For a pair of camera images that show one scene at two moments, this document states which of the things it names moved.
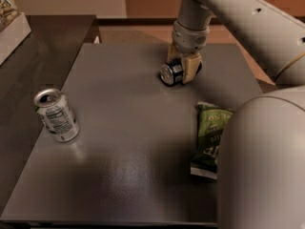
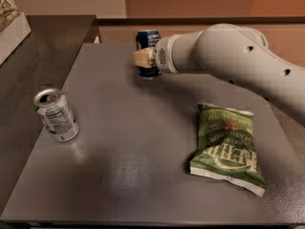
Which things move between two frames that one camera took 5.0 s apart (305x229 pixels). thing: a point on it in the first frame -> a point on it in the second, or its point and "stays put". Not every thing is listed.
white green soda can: x=58 y=114 stays put
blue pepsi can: x=172 y=73 -> x=146 y=39
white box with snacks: x=13 y=24 stays put
